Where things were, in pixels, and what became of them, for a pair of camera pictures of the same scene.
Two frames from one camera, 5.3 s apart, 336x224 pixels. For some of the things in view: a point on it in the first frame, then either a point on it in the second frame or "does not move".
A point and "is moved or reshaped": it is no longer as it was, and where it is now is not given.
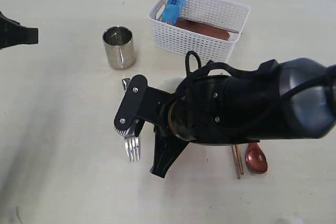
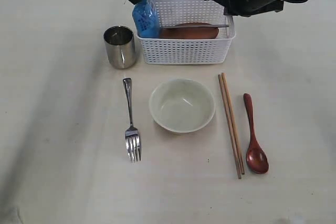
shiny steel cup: [119, 44] does not move
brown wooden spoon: [255, 158] does not move
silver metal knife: [208, 25] → [192, 26]
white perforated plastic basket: [208, 25] is moved or reshaped
